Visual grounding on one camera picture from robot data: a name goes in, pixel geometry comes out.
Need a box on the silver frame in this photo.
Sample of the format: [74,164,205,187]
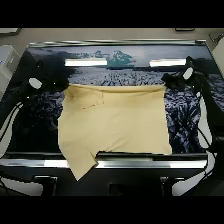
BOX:
[0,151,224,197]

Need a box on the tan garment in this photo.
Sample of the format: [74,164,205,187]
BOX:
[57,83,173,182]

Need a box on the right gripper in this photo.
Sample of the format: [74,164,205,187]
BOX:
[161,72,186,90]

